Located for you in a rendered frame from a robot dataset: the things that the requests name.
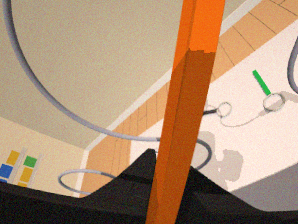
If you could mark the orange bar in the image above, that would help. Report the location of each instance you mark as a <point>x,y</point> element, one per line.
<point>196,50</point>

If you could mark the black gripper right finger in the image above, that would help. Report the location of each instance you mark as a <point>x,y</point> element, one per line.
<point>205,202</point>

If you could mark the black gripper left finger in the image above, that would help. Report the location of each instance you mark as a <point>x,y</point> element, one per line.
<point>124,200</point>

